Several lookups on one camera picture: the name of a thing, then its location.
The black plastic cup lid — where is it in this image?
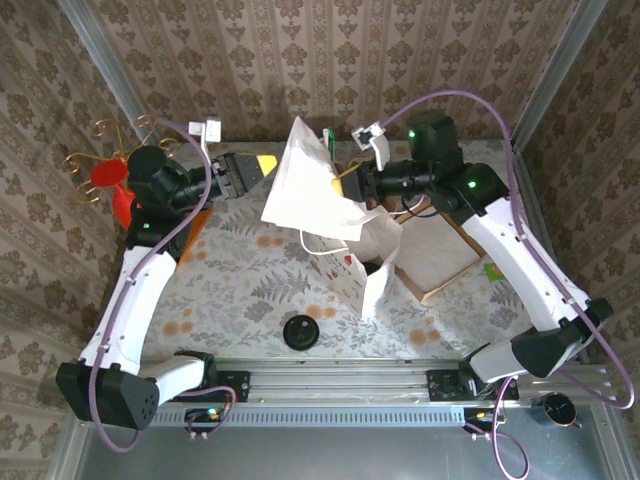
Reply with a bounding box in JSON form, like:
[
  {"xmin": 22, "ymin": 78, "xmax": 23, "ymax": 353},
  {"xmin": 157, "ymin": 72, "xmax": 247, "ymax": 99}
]
[{"xmin": 282, "ymin": 314, "xmax": 320, "ymax": 350}]

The red vase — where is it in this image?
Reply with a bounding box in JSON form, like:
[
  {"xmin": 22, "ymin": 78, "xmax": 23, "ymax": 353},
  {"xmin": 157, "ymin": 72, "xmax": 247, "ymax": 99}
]
[{"xmin": 90, "ymin": 159, "xmax": 139, "ymax": 232}]

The orange wooden board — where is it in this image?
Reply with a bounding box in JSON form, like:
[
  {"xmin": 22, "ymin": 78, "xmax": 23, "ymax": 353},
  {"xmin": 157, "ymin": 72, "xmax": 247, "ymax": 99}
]
[{"xmin": 177, "ymin": 207, "xmax": 214, "ymax": 266}]

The floral tablecloth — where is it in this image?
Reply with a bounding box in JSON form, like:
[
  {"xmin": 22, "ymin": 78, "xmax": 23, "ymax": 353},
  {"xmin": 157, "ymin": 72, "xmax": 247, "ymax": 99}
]
[{"xmin": 107, "ymin": 139, "xmax": 574, "ymax": 361}]

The wooden tray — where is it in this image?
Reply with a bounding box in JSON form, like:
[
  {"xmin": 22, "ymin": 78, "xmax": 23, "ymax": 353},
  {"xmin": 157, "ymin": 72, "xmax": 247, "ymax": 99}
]
[{"xmin": 394, "ymin": 197, "xmax": 489, "ymax": 305}]

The small controller board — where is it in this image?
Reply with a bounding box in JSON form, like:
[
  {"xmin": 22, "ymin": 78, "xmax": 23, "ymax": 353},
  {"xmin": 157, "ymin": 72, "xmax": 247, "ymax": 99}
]
[
  {"xmin": 184, "ymin": 407, "xmax": 226, "ymax": 434},
  {"xmin": 462, "ymin": 405, "xmax": 501, "ymax": 431}
]

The dark mug with gold rim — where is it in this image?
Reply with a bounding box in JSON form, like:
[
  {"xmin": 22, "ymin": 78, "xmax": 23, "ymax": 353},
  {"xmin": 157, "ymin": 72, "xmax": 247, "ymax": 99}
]
[{"xmin": 530, "ymin": 392, "xmax": 584, "ymax": 430}]

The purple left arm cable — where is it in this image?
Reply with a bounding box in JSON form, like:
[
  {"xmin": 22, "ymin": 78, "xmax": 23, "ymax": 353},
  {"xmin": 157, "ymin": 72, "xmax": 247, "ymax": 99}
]
[{"xmin": 89, "ymin": 118, "xmax": 214, "ymax": 454}]

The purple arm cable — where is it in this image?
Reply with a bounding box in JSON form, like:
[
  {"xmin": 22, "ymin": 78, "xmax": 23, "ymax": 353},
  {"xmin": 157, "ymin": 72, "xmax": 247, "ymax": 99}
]
[
  {"xmin": 89, "ymin": 118, "xmax": 214, "ymax": 454},
  {"xmin": 382, "ymin": 90, "xmax": 639, "ymax": 476}
]

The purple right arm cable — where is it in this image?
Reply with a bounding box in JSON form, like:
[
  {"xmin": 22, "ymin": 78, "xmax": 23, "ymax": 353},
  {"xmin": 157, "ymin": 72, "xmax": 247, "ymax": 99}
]
[{"xmin": 382, "ymin": 90, "xmax": 639, "ymax": 476}]

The gold wire ornament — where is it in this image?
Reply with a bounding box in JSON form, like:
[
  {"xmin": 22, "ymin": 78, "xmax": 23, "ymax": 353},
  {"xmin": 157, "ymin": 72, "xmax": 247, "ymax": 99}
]
[{"xmin": 62, "ymin": 114, "xmax": 180, "ymax": 201}]

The aluminium frame post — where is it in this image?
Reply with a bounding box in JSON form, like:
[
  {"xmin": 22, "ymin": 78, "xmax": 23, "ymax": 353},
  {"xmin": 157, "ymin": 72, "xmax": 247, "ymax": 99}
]
[
  {"xmin": 55, "ymin": 0, "xmax": 169, "ymax": 189},
  {"xmin": 507, "ymin": 0, "xmax": 609, "ymax": 151}
]

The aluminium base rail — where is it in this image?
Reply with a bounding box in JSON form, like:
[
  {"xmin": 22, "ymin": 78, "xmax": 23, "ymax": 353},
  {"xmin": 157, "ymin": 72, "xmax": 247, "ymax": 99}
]
[{"xmin": 74, "ymin": 357, "xmax": 614, "ymax": 406}]

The grey slotted cable duct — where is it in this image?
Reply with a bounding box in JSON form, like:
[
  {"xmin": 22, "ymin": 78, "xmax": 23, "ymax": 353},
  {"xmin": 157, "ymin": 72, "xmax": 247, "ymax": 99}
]
[{"xmin": 119, "ymin": 405, "xmax": 469, "ymax": 427}]

